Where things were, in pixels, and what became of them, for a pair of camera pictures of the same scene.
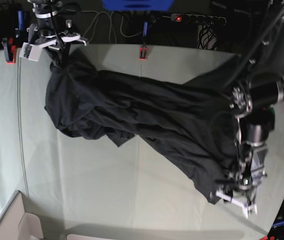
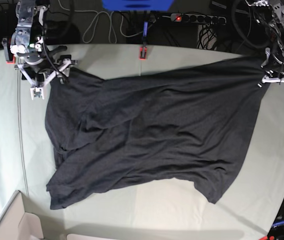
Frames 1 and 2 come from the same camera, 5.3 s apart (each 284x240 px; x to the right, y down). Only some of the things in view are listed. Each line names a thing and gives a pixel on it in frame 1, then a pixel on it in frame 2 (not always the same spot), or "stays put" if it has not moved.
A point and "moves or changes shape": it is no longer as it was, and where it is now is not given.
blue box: x=138 y=5 stays put
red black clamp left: x=9 y=50 stays put
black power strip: x=197 y=18 stays put
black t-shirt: x=190 y=128 moves or changes shape
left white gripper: x=55 y=42 to x=64 y=64
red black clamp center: x=143 y=52 stays put
